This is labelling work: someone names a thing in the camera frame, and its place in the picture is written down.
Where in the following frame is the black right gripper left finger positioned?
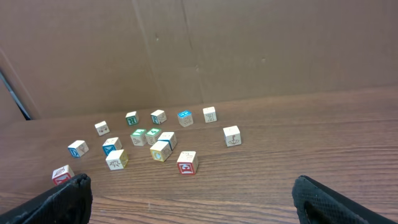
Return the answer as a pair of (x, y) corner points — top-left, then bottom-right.
(1, 174), (93, 224)

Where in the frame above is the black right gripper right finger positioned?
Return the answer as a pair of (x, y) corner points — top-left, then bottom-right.
(292, 175), (397, 224)

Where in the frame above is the block with red side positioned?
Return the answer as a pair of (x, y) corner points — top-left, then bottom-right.
(52, 165), (75, 185)

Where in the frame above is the block with blue H side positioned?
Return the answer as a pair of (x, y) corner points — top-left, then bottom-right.
(102, 137), (123, 156)

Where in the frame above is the block with yellow C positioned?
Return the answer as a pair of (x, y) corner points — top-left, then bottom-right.
(150, 141), (172, 162)

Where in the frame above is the block with red G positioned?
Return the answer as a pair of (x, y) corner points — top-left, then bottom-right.
(177, 151), (199, 175)

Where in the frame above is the block with blue D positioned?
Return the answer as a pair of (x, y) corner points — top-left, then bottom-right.
(68, 140), (89, 157)

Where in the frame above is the block with yellow side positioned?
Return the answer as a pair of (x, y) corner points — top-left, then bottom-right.
(106, 149), (129, 170)

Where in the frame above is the small plain wooden block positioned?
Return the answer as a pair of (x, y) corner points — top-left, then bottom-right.
(95, 121), (110, 136)

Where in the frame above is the block with green L top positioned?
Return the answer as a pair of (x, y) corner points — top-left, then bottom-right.
(130, 129), (147, 146)

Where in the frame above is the block with green R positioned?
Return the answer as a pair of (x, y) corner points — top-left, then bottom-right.
(125, 111), (139, 126)

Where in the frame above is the block with green 4 top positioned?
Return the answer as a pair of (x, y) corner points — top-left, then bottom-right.
(145, 128), (162, 145)

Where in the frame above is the block with umbrella drawing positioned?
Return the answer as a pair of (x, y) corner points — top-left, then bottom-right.
(223, 126), (242, 147)

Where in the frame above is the block with teal letter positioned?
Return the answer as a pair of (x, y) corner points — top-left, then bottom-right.
(150, 110), (167, 124)

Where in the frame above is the plain block hourglass drawing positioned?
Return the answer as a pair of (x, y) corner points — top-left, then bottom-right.
(203, 106), (217, 123)

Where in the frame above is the block with blue top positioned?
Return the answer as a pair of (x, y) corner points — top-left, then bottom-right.
(177, 110), (193, 128)

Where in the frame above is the cardboard backdrop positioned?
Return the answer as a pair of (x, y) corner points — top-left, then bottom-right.
(1, 1), (397, 119)

